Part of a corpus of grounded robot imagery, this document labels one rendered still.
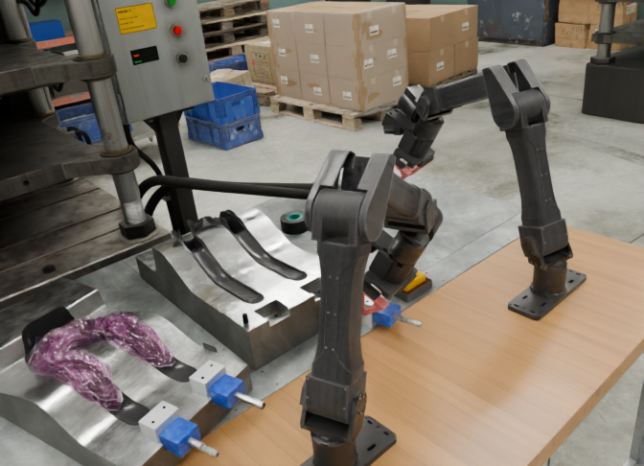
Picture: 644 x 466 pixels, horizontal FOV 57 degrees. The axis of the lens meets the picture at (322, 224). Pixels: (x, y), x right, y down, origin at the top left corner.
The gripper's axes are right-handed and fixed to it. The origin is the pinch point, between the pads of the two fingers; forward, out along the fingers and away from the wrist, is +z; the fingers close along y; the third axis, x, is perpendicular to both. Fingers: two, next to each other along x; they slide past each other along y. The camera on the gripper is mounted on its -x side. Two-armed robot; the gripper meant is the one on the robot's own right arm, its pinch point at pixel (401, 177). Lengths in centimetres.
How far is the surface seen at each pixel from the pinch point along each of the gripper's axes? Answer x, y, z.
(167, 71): -74, 16, 11
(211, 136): -224, -176, 224
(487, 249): 28.7, 3.8, -2.1
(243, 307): 5, 60, 1
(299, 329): 15, 55, 2
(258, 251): -6.6, 43.3, 7.9
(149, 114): -69, 24, 21
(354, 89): -164, -266, 162
